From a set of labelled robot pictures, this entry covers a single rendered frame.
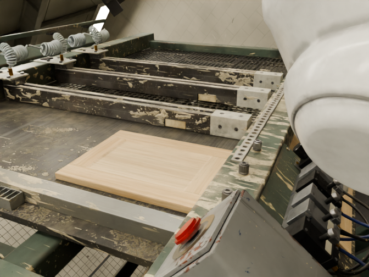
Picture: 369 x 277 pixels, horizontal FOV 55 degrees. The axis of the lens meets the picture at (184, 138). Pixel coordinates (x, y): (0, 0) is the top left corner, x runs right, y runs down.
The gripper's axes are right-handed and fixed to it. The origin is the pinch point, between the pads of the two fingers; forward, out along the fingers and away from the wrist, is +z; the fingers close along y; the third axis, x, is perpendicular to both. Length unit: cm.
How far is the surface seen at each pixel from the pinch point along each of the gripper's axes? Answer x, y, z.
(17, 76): 63, 46, 5
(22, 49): 57, 54, -2
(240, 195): -12, -69, 16
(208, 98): -1, 34, 55
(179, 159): 8.4, -18.6, 40.4
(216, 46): -11, 138, 76
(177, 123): 9.3, 6.7, 43.6
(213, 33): -3, 549, 204
